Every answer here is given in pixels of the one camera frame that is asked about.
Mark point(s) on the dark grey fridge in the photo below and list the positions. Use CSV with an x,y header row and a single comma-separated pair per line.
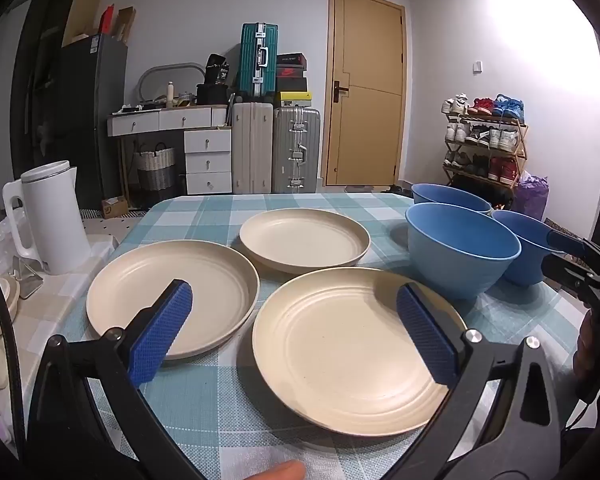
x,y
90,125

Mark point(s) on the silver suitcase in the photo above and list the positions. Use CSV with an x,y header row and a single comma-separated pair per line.
x,y
297,150

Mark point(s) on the oval mirror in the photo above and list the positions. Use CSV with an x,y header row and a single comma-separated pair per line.
x,y
147,75

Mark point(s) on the teal checked tablecloth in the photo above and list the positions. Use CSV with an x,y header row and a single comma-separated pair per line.
x,y
215,410

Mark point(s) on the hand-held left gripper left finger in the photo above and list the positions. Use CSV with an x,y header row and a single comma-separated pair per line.
x,y
162,330

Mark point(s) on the person's left hand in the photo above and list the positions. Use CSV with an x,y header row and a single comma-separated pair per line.
x,y
282,471

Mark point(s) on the woven laundry basket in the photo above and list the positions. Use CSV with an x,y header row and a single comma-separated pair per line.
x,y
155,167

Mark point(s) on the black cabinet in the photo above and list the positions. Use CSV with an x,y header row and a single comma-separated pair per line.
x,y
35,85

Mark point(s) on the black printed bag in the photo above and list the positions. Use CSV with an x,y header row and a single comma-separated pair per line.
x,y
217,70

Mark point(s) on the large beige cardboard box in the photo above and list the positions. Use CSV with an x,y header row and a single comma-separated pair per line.
x,y
82,10

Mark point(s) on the beige checked tablecloth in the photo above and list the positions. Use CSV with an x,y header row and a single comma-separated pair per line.
x,y
70,287

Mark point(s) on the purple bag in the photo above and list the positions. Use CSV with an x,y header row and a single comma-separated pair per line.
x,y
532,197

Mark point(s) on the teal suitcase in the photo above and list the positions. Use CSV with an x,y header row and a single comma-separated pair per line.
x,y
252,60

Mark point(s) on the brown cardboard box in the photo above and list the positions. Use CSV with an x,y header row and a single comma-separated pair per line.
x,y
126,25

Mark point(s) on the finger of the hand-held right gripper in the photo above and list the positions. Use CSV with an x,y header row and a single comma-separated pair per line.
x,y
565,272
562,241

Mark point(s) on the cream plate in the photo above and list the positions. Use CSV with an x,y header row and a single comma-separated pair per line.
x,y
205,285
305,237
340,350

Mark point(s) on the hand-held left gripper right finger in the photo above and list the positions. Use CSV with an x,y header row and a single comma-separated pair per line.
x,y
425,330

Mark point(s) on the small cardboard box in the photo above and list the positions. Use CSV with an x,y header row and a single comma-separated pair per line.
x,y
115,206

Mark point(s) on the tan wooden door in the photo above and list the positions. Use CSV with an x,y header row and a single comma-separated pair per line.
x,y
370,110

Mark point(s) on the person's right hand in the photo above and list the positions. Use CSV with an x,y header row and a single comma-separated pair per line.
x,y
587,345

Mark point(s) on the black storage box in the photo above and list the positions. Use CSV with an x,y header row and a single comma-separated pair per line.
x,y
211,95

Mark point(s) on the white bottle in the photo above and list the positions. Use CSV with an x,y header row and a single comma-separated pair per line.
x,y
170,94

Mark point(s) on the beige suitcase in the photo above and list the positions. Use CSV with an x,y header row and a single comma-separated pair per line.
x,y
252,150

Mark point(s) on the blue bowl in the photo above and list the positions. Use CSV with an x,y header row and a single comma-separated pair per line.
x,y
455,265
445,197
525,270

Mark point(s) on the shoe rack with shoes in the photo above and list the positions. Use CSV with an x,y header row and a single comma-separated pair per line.
x,y
502,137

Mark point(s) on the red paper bag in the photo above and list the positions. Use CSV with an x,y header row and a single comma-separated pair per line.
x,y
106,19

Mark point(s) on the white desk with drawers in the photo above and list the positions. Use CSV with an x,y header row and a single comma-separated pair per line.
x,y
207,160

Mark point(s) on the dark shoe box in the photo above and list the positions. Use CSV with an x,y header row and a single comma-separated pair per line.
x,y
292,60

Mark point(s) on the plain black shoe box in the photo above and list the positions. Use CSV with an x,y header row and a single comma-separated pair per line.
x,y
291,85

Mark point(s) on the white electric kettle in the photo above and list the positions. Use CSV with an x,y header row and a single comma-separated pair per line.
x,y
55,220

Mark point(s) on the yellow black shoe box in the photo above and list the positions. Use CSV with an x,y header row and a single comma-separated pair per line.
x,y
292,100

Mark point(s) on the black red shoe box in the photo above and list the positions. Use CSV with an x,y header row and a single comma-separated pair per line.
x,y
291,72

